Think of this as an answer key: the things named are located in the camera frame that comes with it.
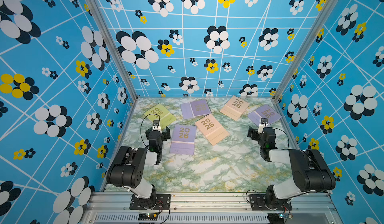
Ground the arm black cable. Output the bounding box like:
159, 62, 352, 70
140, 114, 161, 148
271, 127, 290, 150

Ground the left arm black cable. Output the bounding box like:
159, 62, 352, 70
140, 114, 161, 148

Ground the green desk calendar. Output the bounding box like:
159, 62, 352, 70
145, 104, 176, 129

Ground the aluminium front rail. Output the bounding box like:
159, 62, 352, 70
81, 191, 342, 224

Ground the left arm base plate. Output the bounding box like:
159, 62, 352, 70
129, 194, 171, 211

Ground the purple calendar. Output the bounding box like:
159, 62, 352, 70
181, 99, 211, 119
170, 124, 197, 156
248, 105, 282, 127

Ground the aluminium corner post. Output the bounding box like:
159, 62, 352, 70
85, 0, 138, 103
274, 0, 339, 103

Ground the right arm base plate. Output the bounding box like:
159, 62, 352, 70
248, 194, 293, 212

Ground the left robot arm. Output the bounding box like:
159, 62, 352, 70
106, 127, 171, 210

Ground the pink calendar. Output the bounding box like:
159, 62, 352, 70
195, 114, 230, 146
220, 96, 250, 121

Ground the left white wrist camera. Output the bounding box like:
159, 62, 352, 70
152, 119, 161, 132

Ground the right aluminium corner post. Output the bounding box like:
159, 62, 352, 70
274, 0, 339, 103

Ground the left green circuit board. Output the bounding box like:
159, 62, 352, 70
138, 213, 158, 222

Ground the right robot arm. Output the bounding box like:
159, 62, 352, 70
247, 127, 336, 210

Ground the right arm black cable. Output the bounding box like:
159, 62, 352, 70
271, 127, 290, 150

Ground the left aluminium corner post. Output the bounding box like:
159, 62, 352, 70
85, 0, 138, 103

